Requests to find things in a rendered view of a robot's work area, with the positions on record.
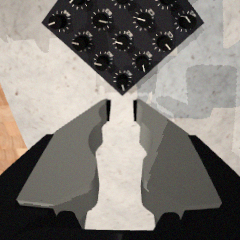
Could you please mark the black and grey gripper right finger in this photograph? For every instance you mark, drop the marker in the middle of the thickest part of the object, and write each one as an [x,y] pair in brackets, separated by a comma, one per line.
[181,174]

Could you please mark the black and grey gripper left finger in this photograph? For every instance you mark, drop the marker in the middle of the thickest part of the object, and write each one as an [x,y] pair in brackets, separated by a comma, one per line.
[58,173]

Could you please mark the black knob box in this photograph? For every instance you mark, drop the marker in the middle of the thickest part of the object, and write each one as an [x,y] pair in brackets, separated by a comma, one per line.
[118,34]

